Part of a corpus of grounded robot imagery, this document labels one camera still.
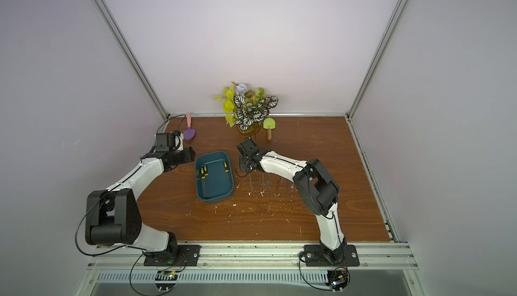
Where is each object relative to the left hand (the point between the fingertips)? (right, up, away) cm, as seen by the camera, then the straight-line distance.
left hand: (191, 151), depth 92 cm
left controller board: (-2, -46, -20) cm, 50 cm away
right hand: (+25, -4, +1) cm, 25 cm away
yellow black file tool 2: (+5, -13, +1) cm, 14 cm away
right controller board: (+61, -43, -22) cm, 78 cm away
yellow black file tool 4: (+37, -14, 0) cm, 39 cm away
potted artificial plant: (+26, +20, -3) cm, 33 cm away
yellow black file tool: (+6, -12, +3) cm, 13 cm away
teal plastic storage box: (+10, -15, +2) cm, 18 cm away
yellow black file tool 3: (+34, -16, 0) cm, 37 cm away
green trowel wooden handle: (+37, +14, +25) cm, 47 cm away
